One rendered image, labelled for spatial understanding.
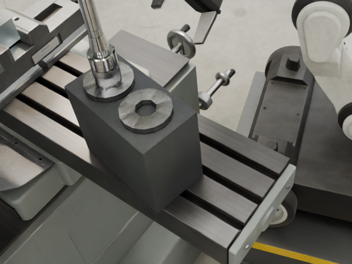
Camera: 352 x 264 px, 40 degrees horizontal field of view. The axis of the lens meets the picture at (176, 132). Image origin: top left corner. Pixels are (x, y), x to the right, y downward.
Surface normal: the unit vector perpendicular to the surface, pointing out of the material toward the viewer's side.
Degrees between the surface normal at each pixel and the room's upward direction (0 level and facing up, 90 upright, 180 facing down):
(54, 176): 90
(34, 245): 90
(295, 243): 0
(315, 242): 0
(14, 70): 90
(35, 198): 90
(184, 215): 0
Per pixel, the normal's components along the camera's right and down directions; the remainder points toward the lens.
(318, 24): -0.32, 0.76
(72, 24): 0.81, 0.40
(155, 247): -0.10, -0.63
